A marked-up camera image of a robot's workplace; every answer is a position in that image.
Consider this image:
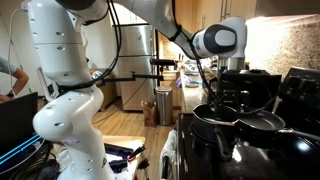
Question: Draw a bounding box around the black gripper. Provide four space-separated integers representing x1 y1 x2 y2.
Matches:
213 70 253 110

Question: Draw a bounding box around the person forearm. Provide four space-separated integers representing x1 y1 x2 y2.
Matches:
0 57 29 103

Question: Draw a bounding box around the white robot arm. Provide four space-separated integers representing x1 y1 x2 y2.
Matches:
21 0 247 180

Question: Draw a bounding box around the black frying pan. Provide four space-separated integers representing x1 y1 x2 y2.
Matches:
235 110 320 141

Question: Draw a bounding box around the black microwave oven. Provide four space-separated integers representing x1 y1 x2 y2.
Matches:
247 70 282 111

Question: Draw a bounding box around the black saucepan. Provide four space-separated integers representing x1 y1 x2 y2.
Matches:
192 104 238 162

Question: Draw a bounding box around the black electric stove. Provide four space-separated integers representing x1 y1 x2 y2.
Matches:
176 67 320 180

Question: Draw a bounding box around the steel trash can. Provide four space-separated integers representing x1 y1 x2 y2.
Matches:
155 86 173 126

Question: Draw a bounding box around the white dish towel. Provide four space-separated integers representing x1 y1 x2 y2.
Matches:
159 130 177 180

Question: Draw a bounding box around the stainless steel refrigerator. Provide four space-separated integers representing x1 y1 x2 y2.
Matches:
117 24 156 111

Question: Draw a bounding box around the black laptop screen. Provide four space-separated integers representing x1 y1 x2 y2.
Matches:
0 93 40 168

